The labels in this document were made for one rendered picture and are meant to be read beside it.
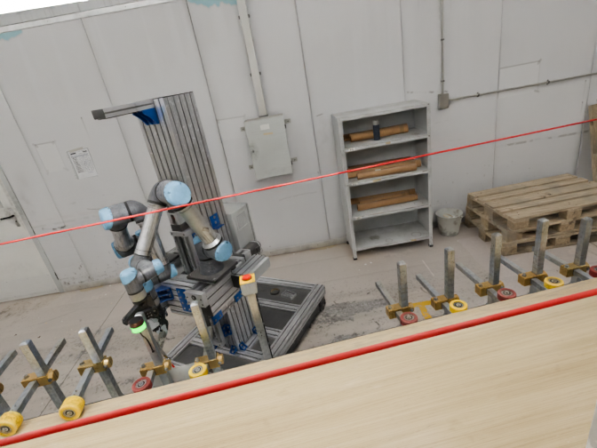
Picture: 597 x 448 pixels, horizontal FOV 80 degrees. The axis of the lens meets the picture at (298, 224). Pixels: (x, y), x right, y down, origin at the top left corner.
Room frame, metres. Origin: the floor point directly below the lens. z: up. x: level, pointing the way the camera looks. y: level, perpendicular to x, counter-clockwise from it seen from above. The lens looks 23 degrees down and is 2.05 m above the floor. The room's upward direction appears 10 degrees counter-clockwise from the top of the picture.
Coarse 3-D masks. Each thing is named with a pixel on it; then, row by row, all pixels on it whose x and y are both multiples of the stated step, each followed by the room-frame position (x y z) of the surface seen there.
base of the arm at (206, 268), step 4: (200, 260) 1.87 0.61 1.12; (204, 260) 1.85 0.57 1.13; (208, 260) 1.85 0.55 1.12; (212, 260) 1.86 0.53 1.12; (216, 260) 1.87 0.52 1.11; (200, 264) 1.87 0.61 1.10; (204, 264) 1.85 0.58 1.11; (208, 264) 1.85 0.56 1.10; (212, 264) 1.85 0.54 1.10; (216, 264) 1.86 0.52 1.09; (220, 264) 1.88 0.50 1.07; (224, 264) 1.92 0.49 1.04; (200, 268) 1.86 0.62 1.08; (204, 268) 1.84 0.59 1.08; (208, 268) 1.84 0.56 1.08; (212, 268) 1.85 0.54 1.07; (216, 268) 1.85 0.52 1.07; (220, 268) 1.86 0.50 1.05; (200, 272) 1.87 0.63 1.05; (204, 272) 1.84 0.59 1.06; (208, 272) 1.83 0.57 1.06; (212, 272) 1.84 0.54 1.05; (216, 272) 1.84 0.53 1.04
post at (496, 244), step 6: (492, 234) 1.53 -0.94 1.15; (498, 234) 1.51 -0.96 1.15; (492, 240) 1.53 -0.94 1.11; (498, 240) 1.51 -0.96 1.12; (492, 246) 1.53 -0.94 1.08; (498, 246) 1.51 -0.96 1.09; (492, 252) 1.52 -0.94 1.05; (498, 252) 1.51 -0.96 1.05; (492, 258) 1.52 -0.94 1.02; (498, 258) 1.51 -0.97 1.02; (492, 264) 1.52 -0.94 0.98; (498, 264) 1.51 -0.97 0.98; (492, 270) 1.52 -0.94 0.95; (498, 270) 1.51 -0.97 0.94; (492, 276) 1.51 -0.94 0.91; (498, 276) 1.51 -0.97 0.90; (492, 282) 1.51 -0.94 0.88; (498, 282) 1.51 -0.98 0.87; (492, 300) 1.51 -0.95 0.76
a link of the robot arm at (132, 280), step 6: (126, 270) 1.48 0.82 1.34; (132, 270) 1.47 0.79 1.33; (138, 270) 1.50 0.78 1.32; (120, 276) 1.45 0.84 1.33; (126, 276) 1.44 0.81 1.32; (132, 276) 1.45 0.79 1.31; (138, 276) 1.47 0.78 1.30; (126, 282) 1.44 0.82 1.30; (132, 282) 1.45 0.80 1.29; (138, 282) 1.46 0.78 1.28; (144, 282) 1.48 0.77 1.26; (126, 288) 1.44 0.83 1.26; (132, 288) 1.44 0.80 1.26; (138, 288) 1.45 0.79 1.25; (132, 294) 1.44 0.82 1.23
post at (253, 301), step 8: (248, 296) 1.39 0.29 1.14; (256, 296) 1.41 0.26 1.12; (256, 304) 1.40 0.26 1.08; (256, 312) 1.40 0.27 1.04; (256, 320) 1.40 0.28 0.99; (256, 328) 1.39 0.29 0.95; (264, 328) 1.41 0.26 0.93; (264, 336) 1.40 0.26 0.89; (264, 344) 1.40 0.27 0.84; (264, 352) 1.40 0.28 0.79; (264, 360) 1.42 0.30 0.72
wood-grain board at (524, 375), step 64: (448, 320) 1.27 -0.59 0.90; (512, 320) 1.20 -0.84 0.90; (576, 320) 1.13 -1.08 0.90; (192, 384) 1.16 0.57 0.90; (256, 384) 1.10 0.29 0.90; (320, 384) 1.04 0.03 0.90; (384, 384) 0.99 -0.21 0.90; (448, 384) 0.94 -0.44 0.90; (512, 384) 0.89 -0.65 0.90; (576, 384) 0.85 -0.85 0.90
